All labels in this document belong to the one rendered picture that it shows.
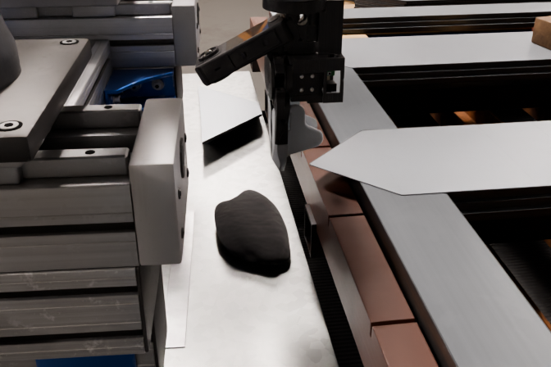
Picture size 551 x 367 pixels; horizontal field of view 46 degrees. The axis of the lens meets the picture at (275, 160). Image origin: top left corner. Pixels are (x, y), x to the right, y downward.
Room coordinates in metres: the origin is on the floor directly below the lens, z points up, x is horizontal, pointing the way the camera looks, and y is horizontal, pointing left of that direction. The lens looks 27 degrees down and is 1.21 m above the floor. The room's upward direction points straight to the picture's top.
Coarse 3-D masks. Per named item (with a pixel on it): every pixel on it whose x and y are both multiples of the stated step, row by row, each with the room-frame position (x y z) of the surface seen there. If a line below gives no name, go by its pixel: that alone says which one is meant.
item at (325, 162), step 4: (328, 152) 0.74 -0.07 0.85; (320, 156) 0.73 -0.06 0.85; (324, 156) 0.73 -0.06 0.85; (328, 156) 0.73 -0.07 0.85; (316, 160) 0.72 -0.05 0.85; (320, 160) 0.72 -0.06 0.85; (324, 160) 0.72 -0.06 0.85; (328, 160) 0.72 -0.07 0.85; (332, 160) 0.72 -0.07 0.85; (312, 164) 0.71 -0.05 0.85; (316, 164) 0.71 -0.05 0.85; (320, 164) 0.71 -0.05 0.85; (324, 164) 0.71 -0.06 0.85; (328, 164) 0.70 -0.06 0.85; (332, 164) 0.70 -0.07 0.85; (320, 168) 0.69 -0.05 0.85; (324, 168) 0.69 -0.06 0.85; (328, 168) 0.69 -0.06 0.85; (332, 168) 0.69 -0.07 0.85; (332, 172) 0.68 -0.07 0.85; (336, 172) 0.68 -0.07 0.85
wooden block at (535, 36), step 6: (540, 18) 1.22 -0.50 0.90; (546, 18) 1.22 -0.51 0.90; (540, 24) 1.21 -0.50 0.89; (546, 24) 1.20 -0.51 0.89; (534, 30) 1.23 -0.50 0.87; (540, 30) 1.21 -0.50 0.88; (546, 30) 1.20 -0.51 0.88; (534, 36) 1.22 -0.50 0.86; (540, 36) 1.21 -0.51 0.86; (546, 36) 1.19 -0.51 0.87; (534, 42) 1.22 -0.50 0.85; (540, 42) 1.21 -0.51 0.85; (546, 42) 1.19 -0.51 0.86
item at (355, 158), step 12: (360, 132) 0.80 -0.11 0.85; (348, 144) 0.76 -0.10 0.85; (360, 144) 0.76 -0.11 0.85; (336, 156) 0.73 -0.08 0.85; (348, 156) 0.72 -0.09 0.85; (360, 156) 0.72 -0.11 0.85; (372, 156) 0.72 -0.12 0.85; (336, 168) 0.69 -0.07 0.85; (348, 168) 0.69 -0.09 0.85; (360, 168) 0.69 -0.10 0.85; (372, 168) 0.69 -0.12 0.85; (384, 168) 0.69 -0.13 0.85; (360, 180) 0.66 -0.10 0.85; (372, 180) 0.66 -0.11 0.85; (384, 180) 0.66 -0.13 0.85; (396, 192) 0.64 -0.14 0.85
